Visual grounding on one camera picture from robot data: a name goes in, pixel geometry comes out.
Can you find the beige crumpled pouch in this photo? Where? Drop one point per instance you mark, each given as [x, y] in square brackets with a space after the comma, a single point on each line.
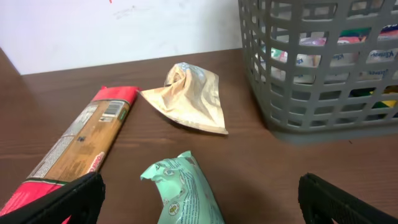
[190, 97]

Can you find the tissue pocket pack bundle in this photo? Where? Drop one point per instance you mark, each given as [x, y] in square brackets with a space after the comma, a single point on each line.
[341, 59]

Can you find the red orange spaghetti packet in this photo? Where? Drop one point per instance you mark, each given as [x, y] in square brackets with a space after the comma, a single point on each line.
[81, 148]

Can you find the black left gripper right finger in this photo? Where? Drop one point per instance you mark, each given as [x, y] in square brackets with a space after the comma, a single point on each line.
[323, 202]

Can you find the teal crumpled snack packet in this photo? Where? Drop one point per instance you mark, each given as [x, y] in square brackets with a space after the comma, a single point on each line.
[185, 192]

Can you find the grey plastic basket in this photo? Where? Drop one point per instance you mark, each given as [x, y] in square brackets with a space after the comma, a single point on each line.
[322, 70]

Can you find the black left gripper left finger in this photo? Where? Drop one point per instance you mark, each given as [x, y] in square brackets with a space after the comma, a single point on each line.
[77, 202]

